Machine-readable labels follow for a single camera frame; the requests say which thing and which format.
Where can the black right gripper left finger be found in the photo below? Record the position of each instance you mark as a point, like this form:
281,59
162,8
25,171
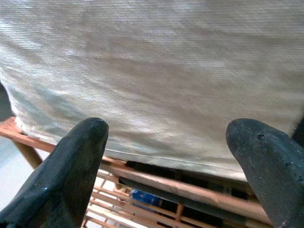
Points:
61,180

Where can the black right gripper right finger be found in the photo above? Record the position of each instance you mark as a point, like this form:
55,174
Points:
273,171

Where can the silver white mini fridge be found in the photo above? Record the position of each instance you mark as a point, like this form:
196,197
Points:
152,71

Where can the blue box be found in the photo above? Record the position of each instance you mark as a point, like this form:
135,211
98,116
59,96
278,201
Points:
145,198

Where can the wooden slatted rack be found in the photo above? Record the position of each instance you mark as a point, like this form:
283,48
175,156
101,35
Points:
190,190

